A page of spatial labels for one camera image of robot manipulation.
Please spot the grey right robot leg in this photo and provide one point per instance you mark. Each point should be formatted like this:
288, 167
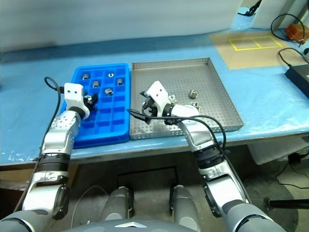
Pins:
183, 205

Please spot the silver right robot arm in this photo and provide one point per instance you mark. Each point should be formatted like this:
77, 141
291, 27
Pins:
201, 136

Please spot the orange brown block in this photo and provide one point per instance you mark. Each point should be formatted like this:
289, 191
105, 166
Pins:
295, 31

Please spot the grey robot leg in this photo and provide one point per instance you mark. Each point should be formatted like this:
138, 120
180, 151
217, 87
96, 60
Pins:
183, 205
118, 203

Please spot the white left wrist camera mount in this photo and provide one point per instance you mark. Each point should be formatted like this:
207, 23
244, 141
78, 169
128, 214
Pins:
72, 96

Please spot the blue plastic compartment tray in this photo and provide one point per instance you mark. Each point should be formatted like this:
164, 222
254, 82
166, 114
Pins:
116, 125

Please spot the black power adapter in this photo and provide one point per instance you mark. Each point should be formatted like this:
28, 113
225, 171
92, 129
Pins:
298, 75

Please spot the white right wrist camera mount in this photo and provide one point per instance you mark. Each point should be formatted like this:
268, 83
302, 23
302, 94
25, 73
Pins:
158, 94

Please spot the perforated steel tray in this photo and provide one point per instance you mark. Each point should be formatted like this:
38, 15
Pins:
183, 77

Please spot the metal nut on tray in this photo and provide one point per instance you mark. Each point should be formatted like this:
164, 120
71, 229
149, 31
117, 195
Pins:
196, 104
193, 94

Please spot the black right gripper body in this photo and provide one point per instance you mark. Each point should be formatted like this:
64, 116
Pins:
149, 106

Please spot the grey robot torso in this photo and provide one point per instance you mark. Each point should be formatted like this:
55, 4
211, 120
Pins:
130, 226

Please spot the black clamp tool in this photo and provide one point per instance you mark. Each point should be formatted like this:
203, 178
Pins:
252, 8

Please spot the grey left robot leg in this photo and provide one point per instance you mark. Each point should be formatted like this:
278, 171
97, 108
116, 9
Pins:
118, 203

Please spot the blue plastic table cover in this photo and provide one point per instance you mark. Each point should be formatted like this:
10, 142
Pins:
31, 96

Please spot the black stand pole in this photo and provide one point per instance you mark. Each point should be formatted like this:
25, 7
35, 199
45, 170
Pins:
287, 203

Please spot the white box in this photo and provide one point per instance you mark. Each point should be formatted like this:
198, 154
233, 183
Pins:
270, 14

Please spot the metal roller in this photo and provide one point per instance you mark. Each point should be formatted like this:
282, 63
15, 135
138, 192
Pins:
108, 91
111, 75
85, 76
172, 97
95, 84
120, 82

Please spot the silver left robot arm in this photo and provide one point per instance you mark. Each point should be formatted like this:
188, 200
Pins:
60, 131

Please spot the brown mat with yellow tape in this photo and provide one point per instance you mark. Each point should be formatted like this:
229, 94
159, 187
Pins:
253, 56

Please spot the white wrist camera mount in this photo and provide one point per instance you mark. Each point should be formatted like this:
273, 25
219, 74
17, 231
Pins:
72, 96
158, 94

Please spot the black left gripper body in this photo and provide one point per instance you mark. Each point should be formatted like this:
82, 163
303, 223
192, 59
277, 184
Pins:
88, 105

